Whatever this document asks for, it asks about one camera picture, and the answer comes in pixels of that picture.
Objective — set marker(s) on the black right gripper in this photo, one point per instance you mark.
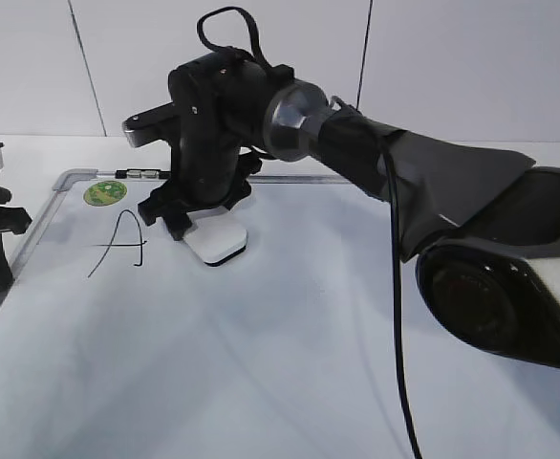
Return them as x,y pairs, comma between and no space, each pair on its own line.
222,100

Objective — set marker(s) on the white board eraser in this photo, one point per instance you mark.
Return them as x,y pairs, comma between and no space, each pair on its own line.
215,235

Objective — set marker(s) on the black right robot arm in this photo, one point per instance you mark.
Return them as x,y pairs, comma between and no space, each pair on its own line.
482,224

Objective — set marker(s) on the round green magnet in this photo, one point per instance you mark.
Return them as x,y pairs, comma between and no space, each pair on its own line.
106,193

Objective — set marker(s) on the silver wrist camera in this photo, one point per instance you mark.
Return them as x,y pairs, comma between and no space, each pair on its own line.
161,123

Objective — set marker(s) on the white board with grey frame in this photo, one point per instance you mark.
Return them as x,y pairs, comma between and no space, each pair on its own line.
118,342

